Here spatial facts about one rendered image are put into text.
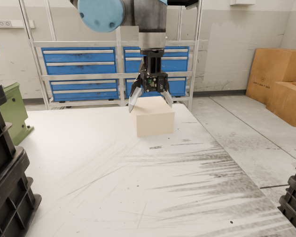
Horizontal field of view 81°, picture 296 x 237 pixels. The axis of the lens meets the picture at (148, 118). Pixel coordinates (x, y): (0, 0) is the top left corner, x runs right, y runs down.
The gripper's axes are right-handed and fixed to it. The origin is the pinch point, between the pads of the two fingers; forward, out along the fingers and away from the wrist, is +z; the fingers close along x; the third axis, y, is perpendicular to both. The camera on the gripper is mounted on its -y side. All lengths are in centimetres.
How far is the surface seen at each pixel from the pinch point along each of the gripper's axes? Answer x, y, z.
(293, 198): 53, 20, 33
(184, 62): 70, -137, 4
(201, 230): 0.2, 39.0, 5.2
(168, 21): 76, -222, -41
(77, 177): -21.7, 22.6, 5.3
